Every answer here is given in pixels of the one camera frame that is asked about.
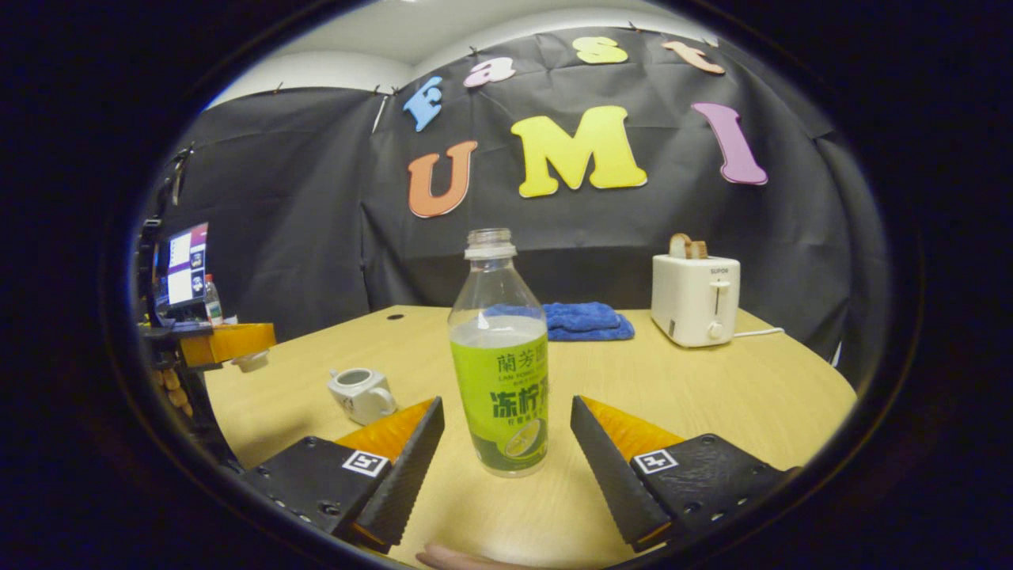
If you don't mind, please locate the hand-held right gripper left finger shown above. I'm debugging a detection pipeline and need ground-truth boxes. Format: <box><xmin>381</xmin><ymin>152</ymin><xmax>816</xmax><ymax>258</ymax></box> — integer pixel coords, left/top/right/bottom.
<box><xmin>241</xmin><ymin>396</ymin><xmax>446</xmax><ymax>553</ymax></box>

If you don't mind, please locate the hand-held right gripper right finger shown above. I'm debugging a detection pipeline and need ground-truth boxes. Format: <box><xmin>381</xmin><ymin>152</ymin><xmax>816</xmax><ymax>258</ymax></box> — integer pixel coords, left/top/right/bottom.
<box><xmin>570</xmin><ymin>395</ymin><xmax>800</xmax><ymax>553</ymax></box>

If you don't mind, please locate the white floral teacup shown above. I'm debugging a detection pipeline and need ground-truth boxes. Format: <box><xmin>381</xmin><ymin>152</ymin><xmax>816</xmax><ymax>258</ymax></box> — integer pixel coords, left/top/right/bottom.
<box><xmin>328</xmin><ymin>368</ymin><xmax>397</xmax><ymax>426</ymax></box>

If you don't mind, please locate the green label water bottle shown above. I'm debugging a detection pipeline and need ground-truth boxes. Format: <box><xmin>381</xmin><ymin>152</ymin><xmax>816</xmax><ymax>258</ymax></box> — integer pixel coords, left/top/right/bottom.
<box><xmin>448</xmin><ymin>228</ymin><xmax>549</xmax><ymax>478</ymax></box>

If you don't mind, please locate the computer monitor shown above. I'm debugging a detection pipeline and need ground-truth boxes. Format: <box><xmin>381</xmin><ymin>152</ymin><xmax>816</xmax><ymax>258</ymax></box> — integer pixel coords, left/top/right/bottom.
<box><xmin>154</xmin><ymin>222</ymin><xmax>211</xmax><ymax>319</ymax></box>

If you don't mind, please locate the blue towel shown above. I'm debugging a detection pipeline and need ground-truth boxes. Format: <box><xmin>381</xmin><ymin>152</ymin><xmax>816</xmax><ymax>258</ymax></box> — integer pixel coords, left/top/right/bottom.
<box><xmin>484</xmin><ymin>302</ymin><xmax>635</xmax><ymax>343</ymax></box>

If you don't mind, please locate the white toaster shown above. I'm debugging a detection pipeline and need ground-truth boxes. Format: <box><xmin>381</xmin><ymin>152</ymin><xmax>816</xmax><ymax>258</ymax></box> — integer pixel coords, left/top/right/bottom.
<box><xmin>651</xmin><ymin>253</ymin><xmax>742</xmax><ymax>348</ymax></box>

